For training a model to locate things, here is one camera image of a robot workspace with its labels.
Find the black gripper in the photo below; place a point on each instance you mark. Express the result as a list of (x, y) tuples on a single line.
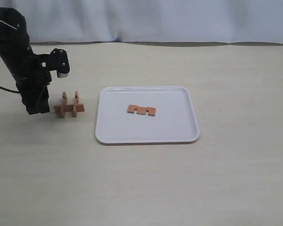
[(32, 82)]

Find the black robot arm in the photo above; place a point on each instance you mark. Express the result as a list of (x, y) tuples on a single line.
[(14, 40)]

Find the white rectangular plastic tray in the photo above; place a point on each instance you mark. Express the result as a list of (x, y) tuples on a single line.
[(175, 120)]

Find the white backdrop curtain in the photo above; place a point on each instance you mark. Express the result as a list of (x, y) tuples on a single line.
[(226, 21)]

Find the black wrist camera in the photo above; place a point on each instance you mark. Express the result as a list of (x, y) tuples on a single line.
[(60, 62)]

